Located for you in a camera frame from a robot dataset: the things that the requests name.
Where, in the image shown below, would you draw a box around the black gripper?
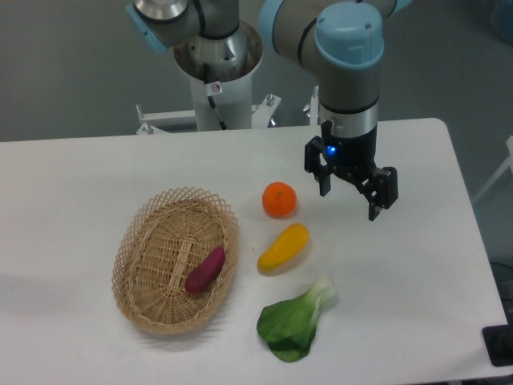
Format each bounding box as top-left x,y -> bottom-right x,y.
304,120 -> 398,221

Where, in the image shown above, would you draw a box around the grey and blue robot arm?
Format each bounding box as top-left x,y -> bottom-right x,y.
126,1 -> 404,219

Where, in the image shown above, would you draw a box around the purple sweet potato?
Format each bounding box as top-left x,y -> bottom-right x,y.
184,246 -> 226,294

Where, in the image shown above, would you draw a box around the woven wicker basket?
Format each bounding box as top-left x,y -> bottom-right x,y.
111,187 -> 239,335

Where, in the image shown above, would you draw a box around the orange tangerine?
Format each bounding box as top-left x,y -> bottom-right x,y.
261,181 -> 297,219

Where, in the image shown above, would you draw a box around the yellow orange mango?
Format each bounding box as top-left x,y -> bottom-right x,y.
256,223 -> 309,274

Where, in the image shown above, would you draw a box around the green bok choy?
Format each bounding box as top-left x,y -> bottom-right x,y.
256,277 -> 337,363

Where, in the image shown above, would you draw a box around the blue object top right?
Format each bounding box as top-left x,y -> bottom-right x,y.
491,0 -> 513,43

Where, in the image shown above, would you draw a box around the black device at table edge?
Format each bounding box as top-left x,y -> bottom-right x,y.
482,325 -> 512,367

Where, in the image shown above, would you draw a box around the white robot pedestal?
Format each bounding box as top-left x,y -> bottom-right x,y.
136,22 -> 281,135

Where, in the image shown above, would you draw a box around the white frame at right edge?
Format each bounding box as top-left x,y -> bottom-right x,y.
471,136 -> 512,205

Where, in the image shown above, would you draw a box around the black cable on pedestal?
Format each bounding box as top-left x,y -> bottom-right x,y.
202,63 -> 228,132

